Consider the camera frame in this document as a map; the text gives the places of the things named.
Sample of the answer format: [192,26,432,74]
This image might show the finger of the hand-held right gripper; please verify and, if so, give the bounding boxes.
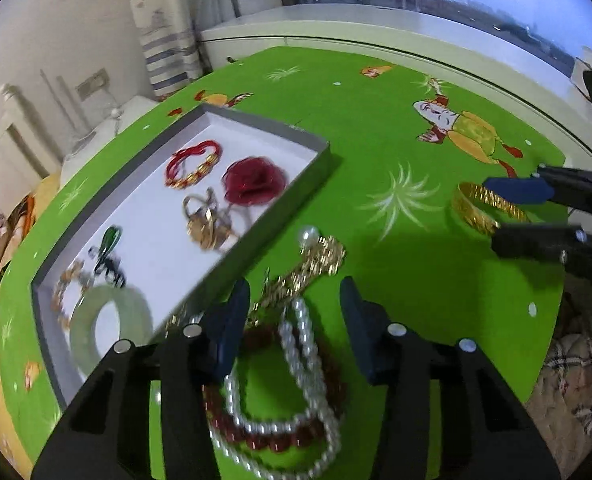
[491,222,592,267]
[482,164,592,207]

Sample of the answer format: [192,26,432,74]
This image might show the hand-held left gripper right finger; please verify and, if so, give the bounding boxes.
[339,276,562,480]

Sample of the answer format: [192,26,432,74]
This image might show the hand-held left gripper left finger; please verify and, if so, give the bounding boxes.
[30,277,252,480]

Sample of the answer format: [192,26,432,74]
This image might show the white pearl necklace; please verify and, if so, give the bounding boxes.
[207,297,342,480]

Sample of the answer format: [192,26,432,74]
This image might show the gold bangle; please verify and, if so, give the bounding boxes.
[451,182,532,236]

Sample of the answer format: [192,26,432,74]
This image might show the pearl brooch gold chain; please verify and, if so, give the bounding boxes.
[246,226,348,321]

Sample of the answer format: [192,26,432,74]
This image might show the green jade bangle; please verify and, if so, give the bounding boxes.
[68,285,154,377]

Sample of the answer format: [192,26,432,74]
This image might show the gold ring keychain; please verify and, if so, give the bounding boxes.
[182,187,239,252]

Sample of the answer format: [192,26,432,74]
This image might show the grey cardboard box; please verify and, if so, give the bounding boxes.
[30,104,333,408]

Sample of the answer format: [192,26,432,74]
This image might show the dark red bead bracelet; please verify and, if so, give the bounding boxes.
[201,325,349,453]

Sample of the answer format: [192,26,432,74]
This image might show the green pendant black cord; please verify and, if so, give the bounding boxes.
[88,226,127,288]

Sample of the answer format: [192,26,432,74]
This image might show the red rose brooch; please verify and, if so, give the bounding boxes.
[221,156,289,207]

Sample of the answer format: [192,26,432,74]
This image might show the red string gold bracelet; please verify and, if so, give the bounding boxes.
[164,140,224,191]

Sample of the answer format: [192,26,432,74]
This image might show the multicolour bead bracelet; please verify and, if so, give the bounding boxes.
[50,259,97,331]

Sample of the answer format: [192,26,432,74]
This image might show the plaid blanket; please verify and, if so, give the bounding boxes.
[523,332,592,441]

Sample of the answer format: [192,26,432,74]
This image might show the green cartoon tablecloth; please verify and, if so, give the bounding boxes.
[0,46,566,480]

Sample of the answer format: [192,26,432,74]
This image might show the white windowsill cabinet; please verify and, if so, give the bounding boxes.
[200,4,592,166]

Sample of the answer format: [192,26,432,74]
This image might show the white nightstand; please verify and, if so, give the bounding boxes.
[60,95,159,186]

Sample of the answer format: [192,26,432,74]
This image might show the white bed headboard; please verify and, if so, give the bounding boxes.
[0,82,62,196]

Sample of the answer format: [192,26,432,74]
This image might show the printed striped curtain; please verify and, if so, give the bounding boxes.
[123,0,212,101]

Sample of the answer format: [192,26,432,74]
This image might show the white charger cable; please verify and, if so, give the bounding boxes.
[103,85,127,136]

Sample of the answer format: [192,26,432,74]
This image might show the wall socket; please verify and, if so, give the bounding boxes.
[76,69,112,102]

